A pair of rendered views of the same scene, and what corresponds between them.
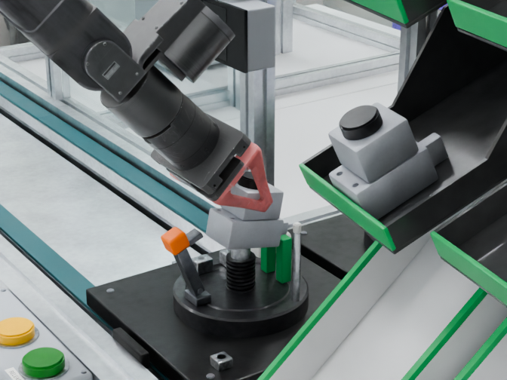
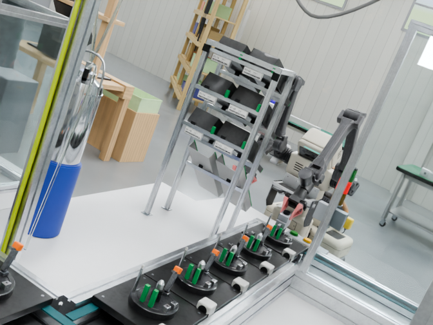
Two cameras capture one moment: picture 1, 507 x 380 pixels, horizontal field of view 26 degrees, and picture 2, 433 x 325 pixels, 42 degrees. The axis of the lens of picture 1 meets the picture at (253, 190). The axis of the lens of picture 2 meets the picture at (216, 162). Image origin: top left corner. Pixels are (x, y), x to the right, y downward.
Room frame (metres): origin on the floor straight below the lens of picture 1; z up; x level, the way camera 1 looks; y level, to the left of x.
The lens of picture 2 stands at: (2.75, -1.56, 1.75)
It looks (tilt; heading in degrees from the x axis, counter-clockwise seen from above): 13 degrees down; 147
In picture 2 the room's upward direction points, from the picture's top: 21 degrees clockwise
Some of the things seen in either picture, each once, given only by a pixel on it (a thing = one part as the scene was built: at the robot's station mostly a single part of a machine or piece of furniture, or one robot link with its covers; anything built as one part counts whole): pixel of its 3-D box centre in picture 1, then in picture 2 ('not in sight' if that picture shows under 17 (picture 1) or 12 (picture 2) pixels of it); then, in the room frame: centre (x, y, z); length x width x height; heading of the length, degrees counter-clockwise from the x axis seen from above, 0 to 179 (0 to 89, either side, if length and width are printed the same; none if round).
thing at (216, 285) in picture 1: (241, 295); (276, 237); (1.00, 0.01, 0.98); 0.14 x 0.14 x 0.02
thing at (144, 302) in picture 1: (241, 311); (274, 241); (1.00, 0.01, 0.96); 0.24 x 0.24 x 0.02; 34
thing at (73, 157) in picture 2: not in sight; (76, 106); (0.96, -0.99, 1.32); 0.14 x 0.14 x 0.38
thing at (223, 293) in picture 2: not in sight; (199, 271); (1.42, -0.60, 1.01); 0.24 x 0.24 x 0.13; 34
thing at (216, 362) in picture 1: (221, 361); not in sight; (0.88, 0.03, 0.97); 0.02 x 0.02 x 0.01; 34
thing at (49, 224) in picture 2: not in sight; (48, 193); (0.96, -0.99, 0.99); 0.16 x 0.16 x 0.27
